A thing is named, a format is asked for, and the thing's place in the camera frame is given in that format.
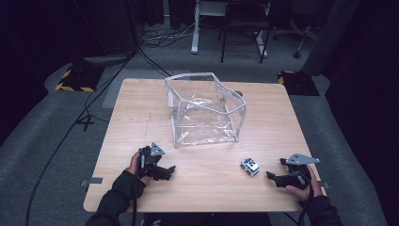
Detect grey curtain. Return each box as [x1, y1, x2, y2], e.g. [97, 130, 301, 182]
[300, 0, 360, 77]

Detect white desk frame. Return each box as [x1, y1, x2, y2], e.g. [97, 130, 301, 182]
[190, 0, 271, 59]

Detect bundle of floor cables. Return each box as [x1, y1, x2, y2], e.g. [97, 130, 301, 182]
[140, 20, 196, 49]

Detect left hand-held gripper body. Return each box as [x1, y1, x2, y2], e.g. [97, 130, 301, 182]
[136, 142, 166, 181]

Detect black metal chair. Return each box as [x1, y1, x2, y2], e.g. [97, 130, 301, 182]
[218, 0, 273, 65]

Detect person's right hand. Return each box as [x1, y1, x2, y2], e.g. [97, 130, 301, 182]
[284, 165, 325, 202]

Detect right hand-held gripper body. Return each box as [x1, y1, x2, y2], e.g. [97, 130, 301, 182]
[279, 153, 321, 191]

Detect clear plastic bag white trim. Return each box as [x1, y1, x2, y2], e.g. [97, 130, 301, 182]
[164, 72, 247, 149]

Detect hand-held gripper black cable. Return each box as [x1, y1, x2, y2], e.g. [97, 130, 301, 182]
[131, 175, 139, 226]
[296, 185, 315, 226]

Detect white toy car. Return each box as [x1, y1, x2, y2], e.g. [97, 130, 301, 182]
[240, 157, 261, 177]

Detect right hand-held gripper black cable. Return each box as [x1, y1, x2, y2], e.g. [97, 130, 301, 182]
[296, 185, 315, 226]

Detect long black floor cable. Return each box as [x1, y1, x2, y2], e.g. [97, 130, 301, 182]
[25, 46, 140, 226]

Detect office swivel chair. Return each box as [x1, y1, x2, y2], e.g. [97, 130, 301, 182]
[272, 13, 318, 59]

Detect person's left hand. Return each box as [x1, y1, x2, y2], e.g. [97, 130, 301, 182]
[124, 150, 152, 186]

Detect left hand-held gripper black cable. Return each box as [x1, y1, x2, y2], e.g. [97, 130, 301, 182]
[131, 175, 139, 226]

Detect black yellow striped base plate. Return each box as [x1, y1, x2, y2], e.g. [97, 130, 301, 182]
[55, 64, 105, 93]
[277, 70, 321, 97]

